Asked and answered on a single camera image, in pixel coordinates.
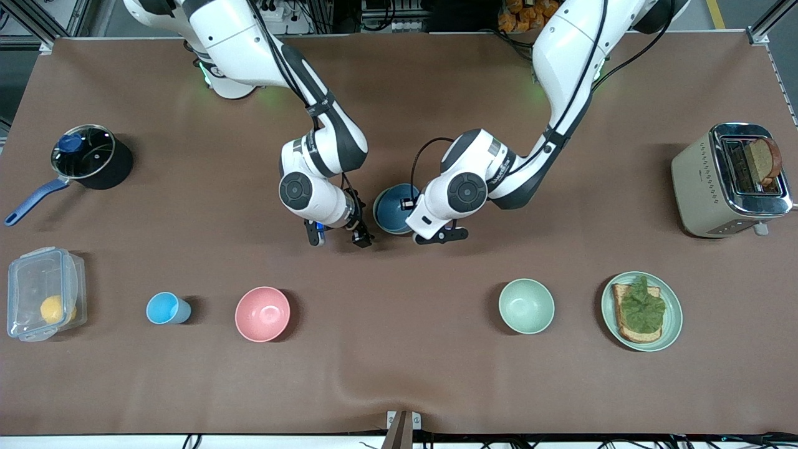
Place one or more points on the light blue cup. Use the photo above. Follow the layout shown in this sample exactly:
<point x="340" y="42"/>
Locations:
<point x="163" y="308"/>

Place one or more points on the toast slice with lettuce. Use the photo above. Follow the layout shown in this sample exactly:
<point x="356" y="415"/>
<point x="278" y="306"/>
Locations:
<point x="633" y="337"/>

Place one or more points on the white power strip with plugs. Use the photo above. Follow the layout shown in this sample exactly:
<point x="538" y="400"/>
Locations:
<point x="274" y="9"/>

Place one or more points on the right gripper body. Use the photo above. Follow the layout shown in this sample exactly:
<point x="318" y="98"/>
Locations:
<point x="357" y="219"/>

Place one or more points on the brown table cover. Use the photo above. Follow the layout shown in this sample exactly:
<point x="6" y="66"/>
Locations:
<point x="399" y="343"/>

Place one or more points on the pale green plate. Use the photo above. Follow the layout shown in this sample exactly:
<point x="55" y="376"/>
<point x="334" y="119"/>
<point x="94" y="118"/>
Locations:
<point x="673" y="318"/>

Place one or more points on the aluminium frame profile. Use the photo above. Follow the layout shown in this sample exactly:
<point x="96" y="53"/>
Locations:
<point x="759" y="36"/>
<point x="62" y="15"/>

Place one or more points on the blue bowl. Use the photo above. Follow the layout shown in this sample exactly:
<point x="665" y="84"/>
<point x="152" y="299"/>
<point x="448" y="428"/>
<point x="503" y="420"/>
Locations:
<point x="393" y="209"/>

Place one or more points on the brown bread slice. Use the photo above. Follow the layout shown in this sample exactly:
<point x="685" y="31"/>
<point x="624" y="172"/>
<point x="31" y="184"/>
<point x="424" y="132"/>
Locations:
<point x="764" y="159"/>

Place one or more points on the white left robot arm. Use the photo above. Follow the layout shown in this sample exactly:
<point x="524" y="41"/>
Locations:
<point x="573" y="50"/>

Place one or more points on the clear plastic food container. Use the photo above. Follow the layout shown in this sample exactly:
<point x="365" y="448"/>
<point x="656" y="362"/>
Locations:
<point x="28" y="280"/>

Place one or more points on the glass pot lid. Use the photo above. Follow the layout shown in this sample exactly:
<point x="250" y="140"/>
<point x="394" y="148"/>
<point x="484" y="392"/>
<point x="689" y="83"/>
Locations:
<point x="93" y="156"/>

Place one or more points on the orange snack bag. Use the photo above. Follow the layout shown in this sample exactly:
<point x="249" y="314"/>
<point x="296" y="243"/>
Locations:
<point x="520" y="15"/>

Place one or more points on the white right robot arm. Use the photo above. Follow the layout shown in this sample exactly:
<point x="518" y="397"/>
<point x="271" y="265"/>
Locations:
<point x="249" y="43"/>

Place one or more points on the yellow lemon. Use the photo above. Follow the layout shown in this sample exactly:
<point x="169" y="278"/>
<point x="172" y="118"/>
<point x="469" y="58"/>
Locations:
<point x="53" y="309"/>

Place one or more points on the beige chrome toaster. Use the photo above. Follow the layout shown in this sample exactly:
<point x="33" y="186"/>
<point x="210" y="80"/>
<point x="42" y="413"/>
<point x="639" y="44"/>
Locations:
<point x="698" y="187"/>

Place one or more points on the white empty power strip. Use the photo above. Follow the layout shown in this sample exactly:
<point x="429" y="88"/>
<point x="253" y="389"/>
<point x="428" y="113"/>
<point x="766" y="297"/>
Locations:
<point x="393" y="26"/>

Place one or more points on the pink bowl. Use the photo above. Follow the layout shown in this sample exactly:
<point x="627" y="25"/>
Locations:
<point x="262" y="313"/>

